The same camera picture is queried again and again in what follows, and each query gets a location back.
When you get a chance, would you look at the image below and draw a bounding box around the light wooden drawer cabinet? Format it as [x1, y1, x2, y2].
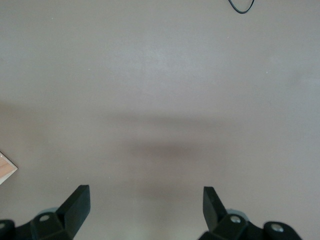
[0, 150, 19, 186]

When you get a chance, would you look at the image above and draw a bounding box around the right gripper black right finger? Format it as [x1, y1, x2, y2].
[198, 186, 303, 240]

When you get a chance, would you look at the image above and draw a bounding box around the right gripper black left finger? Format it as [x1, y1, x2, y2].
[0, 184, 91, 240]

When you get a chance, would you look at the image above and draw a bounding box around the black looped cable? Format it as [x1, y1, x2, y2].
[227, 0, 256, 14]

